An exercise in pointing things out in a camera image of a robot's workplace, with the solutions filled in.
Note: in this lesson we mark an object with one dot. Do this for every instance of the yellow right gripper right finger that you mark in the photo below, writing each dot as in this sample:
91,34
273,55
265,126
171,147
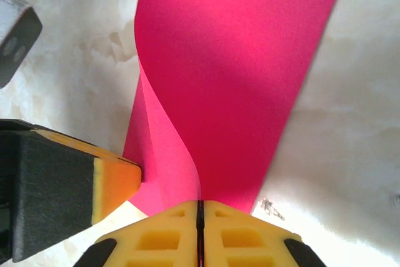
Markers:
243,242

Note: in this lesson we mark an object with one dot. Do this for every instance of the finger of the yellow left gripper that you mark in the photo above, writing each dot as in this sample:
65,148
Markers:
78,179

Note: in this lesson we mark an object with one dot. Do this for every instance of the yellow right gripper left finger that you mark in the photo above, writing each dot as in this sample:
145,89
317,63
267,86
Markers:
156,242

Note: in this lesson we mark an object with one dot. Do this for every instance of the pink cloth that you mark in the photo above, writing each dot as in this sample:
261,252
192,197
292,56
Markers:
234,76

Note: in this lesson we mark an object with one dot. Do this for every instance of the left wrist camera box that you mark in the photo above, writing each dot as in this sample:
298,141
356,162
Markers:
15,38

